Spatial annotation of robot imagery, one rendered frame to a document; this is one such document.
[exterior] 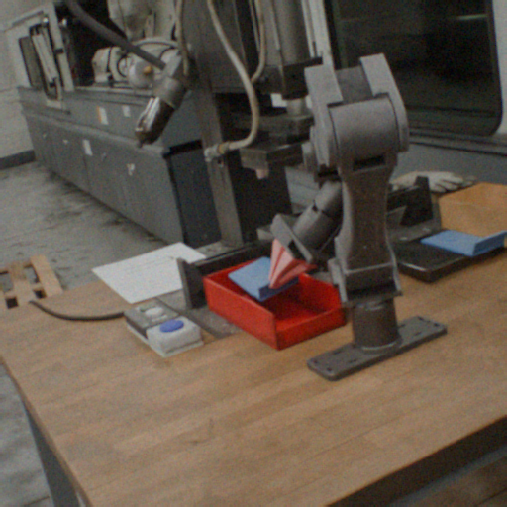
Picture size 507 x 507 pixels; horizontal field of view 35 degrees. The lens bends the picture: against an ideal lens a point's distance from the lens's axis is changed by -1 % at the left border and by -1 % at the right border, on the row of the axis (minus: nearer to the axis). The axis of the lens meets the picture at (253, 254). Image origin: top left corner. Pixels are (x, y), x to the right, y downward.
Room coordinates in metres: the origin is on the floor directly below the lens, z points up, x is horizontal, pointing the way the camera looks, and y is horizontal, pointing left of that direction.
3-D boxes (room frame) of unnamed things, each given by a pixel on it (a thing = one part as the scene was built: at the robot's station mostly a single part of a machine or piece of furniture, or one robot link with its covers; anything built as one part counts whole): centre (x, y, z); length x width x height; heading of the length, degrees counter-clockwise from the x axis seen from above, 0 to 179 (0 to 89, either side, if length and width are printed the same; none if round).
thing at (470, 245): (1.34, -0.36, 0.93); 0.15 x 0.07 x 0.03; 23
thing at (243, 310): (1.23, -0.01, 0.93); 0.25 x 0.12 x 0.06; 24
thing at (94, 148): (7.20, 0.89, 0.49); 5.51 x 1.02 x 0.97; 21
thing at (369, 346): (1.03, -0.14, 0.94); 0.20 x 0.07 x 0.08; 114
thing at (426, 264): (1.35, -0.32, 0.91); 0.17 x 0.16 x 0.02; 114
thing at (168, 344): (1.19, 0.15, 0.90); 0.07 x 0.07 x 0.06; 24
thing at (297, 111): (1.52, -0.08, 1.22); 0.26 x 0.18 x 0.30; 24
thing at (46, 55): (6.86, 1.32, 1.27); 0.23 x 0.18 x 0.38; 111
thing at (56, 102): (7.33, 1.49, 1.21); 0.86 x 0.10 x 0.79; 21
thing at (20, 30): (8.38, 1.35, 1.24); 2.95 x 0.98 x 0.90; 21
